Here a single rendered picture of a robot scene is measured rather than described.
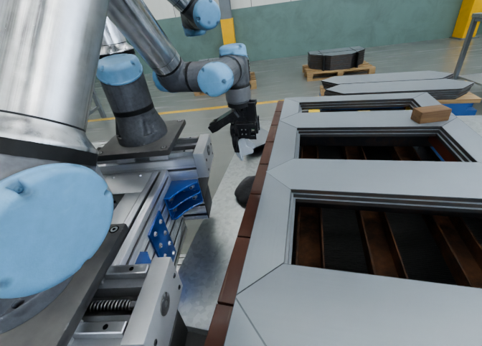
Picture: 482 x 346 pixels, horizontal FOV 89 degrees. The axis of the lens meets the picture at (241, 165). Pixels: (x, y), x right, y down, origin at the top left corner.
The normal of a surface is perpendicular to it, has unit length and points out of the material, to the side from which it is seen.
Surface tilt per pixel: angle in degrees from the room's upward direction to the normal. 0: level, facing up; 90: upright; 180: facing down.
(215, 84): 90
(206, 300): 0
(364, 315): 0
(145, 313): 0
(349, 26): 90
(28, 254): 96
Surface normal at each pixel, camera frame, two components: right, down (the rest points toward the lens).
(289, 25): -0.03, 0.55
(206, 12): 0.40, 0.46
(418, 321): -0.11, -0.84
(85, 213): 0.91, 0.22
